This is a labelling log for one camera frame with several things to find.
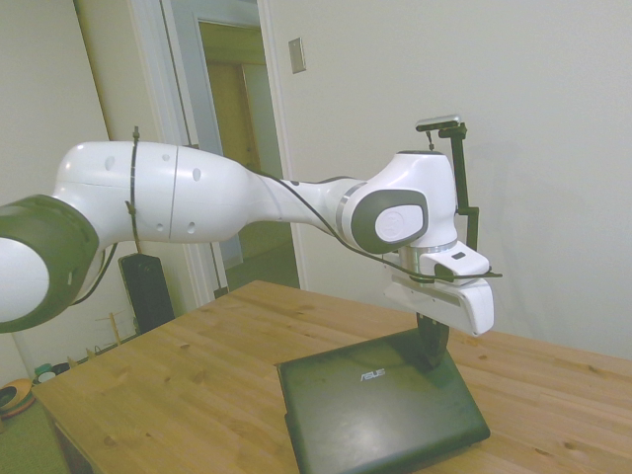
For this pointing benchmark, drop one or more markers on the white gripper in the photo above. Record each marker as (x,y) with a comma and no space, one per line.
(464,306)

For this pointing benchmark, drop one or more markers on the black ASUS laptop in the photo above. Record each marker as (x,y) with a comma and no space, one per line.
(375,419)

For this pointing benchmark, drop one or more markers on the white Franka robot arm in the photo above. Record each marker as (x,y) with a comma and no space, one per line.
(197,197)

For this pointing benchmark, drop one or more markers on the black rectangular upright object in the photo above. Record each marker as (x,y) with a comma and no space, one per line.
(148,291)

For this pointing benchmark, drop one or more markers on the wooden hallway door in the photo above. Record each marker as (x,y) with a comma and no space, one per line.
(232,108)

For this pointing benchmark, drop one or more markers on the small wooden rack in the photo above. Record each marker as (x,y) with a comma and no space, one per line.
(116,331)

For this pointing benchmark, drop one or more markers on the pale blue open door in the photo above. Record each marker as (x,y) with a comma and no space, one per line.
(190,74)

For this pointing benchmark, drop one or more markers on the small black bowl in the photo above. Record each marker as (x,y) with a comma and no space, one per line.
(60,368)

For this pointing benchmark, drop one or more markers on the green lidded container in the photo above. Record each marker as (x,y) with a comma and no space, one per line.
(43,373)

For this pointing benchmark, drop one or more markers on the white door with round knob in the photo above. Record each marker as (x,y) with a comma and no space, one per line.
(128,74)

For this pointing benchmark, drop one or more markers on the orange wooden bowl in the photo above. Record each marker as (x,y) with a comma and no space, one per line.
(15,395)

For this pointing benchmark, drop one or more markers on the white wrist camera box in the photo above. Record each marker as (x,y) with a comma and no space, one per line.
(459,259)

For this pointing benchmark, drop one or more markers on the black camera stand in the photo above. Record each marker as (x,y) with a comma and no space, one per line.
(461,168)

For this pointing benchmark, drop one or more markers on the silver camera on stand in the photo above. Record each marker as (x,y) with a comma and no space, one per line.
(439,122)

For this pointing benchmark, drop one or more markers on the beige wall switch plate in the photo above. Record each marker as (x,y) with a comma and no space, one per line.
(296,55)

